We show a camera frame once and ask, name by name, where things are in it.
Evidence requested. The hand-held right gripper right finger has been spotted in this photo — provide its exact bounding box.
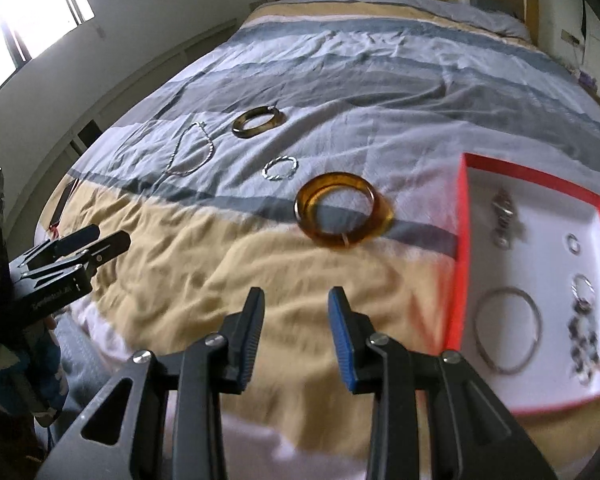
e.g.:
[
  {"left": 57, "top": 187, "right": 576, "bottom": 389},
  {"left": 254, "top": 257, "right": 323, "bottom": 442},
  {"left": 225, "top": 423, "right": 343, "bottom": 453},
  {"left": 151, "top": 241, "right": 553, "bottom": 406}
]
[{"left": 328, "top": 286, "right": 561, "bottom": 480}]

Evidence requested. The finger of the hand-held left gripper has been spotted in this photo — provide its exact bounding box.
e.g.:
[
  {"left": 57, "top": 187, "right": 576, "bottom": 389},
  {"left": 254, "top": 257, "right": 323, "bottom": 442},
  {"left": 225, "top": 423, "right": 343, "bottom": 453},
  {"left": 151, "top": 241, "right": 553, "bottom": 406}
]
[
  {"left": 10, "top": 225, "right": 101, "bottom": 273},
  {"left": 55, "top": 231, "right": 132, "bottom": 272}
]

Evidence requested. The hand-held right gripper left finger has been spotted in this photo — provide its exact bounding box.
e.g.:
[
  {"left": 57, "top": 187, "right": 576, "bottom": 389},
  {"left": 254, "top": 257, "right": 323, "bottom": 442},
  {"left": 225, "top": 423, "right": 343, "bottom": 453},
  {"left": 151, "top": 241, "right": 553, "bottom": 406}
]
[{"left": 35, "top": 287, "right": 266, "bottom": 480}]

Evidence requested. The large gold bangle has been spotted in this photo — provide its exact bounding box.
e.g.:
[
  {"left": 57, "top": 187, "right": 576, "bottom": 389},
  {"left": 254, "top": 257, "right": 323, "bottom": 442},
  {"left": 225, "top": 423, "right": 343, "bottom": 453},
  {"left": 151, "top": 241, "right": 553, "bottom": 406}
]
[{"left": 472, "top": 287, "right": 543, "bottom": 376}]

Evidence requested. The silver pendant charm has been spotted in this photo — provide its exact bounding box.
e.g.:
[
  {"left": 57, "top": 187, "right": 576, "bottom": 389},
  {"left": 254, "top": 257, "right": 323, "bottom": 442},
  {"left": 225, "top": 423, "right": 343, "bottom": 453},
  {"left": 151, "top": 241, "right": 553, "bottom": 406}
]
[{"left": 490, "top": 189, "right": 526, "bottom": 249}]

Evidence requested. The red cardboard box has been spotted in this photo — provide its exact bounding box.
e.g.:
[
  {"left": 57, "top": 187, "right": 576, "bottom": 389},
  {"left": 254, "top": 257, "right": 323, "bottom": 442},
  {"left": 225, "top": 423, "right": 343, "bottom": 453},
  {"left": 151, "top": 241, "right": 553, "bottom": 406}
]
[{"left": 442, "top": 152, "right": 600, "bottom": 417}]

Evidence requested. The beaded stone bracelet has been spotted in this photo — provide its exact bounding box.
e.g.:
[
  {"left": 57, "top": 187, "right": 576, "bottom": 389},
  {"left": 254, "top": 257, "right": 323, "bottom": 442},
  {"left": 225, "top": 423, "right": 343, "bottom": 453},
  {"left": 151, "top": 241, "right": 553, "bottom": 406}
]
[{"left": 567, "top": 297, "right": 600, "bottom": 386}]

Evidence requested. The person's left hand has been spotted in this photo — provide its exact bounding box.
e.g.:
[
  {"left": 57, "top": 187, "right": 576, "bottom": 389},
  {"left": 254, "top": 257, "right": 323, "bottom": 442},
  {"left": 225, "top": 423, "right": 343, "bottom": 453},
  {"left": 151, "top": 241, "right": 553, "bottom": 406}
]
[{"left": 0, "top": 316, "right": 68, "bottom": 428}]

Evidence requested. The amber resin bangle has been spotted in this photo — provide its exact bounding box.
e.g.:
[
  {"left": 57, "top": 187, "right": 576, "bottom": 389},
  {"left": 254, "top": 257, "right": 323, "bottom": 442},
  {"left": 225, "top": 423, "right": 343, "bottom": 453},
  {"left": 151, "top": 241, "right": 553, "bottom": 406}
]
[{"left": 295, "top": 172, "right": 395, "bottom": 250}]

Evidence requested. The dark green bangle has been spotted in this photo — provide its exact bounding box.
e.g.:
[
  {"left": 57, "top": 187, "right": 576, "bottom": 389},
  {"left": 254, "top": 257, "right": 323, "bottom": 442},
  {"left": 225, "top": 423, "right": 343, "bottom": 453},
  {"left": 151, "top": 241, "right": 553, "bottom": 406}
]
[{"left": 231, "top": 105, "right": 286, "bottom": 139}]

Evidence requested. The window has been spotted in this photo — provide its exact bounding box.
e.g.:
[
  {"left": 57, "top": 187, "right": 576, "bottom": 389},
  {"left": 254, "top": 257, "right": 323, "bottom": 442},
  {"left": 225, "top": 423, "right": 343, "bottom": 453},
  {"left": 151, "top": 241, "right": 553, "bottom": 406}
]
[{"left": 0, "top": 0, "right": 96, "bottom": 108}]

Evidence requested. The striped pillow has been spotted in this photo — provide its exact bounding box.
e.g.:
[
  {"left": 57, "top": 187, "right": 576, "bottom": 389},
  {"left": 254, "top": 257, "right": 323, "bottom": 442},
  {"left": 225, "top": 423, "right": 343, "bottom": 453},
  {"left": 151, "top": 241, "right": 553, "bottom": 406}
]
[{"left": 402, "top": 0, "right": 531, "bottom": 41}]

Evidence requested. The smartphone with red strap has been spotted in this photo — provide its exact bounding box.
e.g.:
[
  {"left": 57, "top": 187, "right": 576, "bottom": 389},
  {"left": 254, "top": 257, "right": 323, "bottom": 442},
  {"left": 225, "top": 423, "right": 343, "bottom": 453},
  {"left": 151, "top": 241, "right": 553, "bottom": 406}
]
[{"left": 47, "top": 179, "right": 80, "bottom": 238}]

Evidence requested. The silver chain necklace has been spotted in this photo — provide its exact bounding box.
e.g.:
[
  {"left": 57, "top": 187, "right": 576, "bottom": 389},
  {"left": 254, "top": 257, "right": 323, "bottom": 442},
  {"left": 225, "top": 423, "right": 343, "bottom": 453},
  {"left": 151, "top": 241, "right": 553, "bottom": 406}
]
[{"left": 166, "top": 121, "right": 215, "bottom": 177}]

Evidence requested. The silver twisted bracelet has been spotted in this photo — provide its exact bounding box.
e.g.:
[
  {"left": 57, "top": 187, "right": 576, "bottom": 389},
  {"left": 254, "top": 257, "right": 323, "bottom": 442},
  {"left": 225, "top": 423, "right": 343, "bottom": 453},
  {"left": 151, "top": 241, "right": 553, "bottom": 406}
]
[{"left": 261, "top": 156, "right": 299, "bottom": 182}]

